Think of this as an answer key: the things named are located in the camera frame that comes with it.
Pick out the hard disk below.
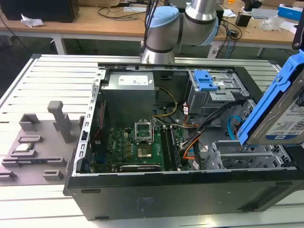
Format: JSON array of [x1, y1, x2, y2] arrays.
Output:
[[237, 49, 304, 146]]

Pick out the metal disk bay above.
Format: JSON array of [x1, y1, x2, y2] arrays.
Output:
[[205, 139, 298, 171]]

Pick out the black RAM slot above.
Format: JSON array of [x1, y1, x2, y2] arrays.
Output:
[[161, 126, 172, 171], [169, 126, 182, 171]]

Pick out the blue cardboard box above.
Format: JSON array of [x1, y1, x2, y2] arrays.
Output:
[[277, 4, 304, 19]]

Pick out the clear plastic bag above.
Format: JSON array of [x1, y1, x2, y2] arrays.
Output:
[[262, 16, 285, 31]]

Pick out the flat grey box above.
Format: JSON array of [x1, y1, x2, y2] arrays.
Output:
[[250, 8, 279, 19]]

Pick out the small black box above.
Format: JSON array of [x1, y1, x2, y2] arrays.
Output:
[[235, 13, 252, 28]]

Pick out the blue drive latch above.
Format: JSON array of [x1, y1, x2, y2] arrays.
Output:
[[193, 69, 219, 92]]

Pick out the metal drive cage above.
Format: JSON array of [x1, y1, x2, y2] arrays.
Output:
[[187, 69, 250, 115]]

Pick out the grey power supply unit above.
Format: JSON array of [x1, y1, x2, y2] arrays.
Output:
[[100, 71, 156, 121]]

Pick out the metal socket cover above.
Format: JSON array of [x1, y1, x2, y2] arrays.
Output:
[[134, 121, 153, 146]]

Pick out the wooden desk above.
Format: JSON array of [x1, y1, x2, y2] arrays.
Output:
[[0, 0, 304, 44]]

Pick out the CPU socket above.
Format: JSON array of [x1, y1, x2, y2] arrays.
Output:
[[136, 147, 153, 159]]

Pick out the black open PC case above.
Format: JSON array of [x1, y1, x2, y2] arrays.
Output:
[[62, 62, 304, 222]]

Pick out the black graphics card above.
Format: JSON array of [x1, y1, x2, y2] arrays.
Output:
[[118, 163, 162, 172]]

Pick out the green motherboard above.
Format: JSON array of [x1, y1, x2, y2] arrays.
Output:
[[89, 125, 189, 173]]

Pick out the large black box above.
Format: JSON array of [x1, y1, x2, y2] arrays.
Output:
[[0, 0, 80, 23]]

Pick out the crumpled white paper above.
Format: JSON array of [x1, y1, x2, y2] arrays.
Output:
[[20, 13, 46, 28]]

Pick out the grey parts rack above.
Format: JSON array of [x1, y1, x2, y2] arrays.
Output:
[[0, 100, 86, 186]]

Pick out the RAM stick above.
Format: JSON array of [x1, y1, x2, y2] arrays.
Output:
[[16, 160, 48, 165]]

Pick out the silver CPU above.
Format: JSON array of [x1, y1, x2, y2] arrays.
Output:
[[14, 143, 33, 153]]

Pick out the blue disk wire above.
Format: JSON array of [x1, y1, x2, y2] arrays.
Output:
[[227, 115, 245, 141]]

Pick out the black sleeved disk wire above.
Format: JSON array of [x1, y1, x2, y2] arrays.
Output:
[[180, 99, 246, 149]]

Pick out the yellow power wires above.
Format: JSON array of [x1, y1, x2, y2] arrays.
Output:
[[152, 87, 179, 117]]

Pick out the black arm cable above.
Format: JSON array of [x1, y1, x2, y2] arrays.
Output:
[[141, 0, 159, 56]]

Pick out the orange wire bundle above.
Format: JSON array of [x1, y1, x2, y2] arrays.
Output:
[[182, 140, 200, 160]]

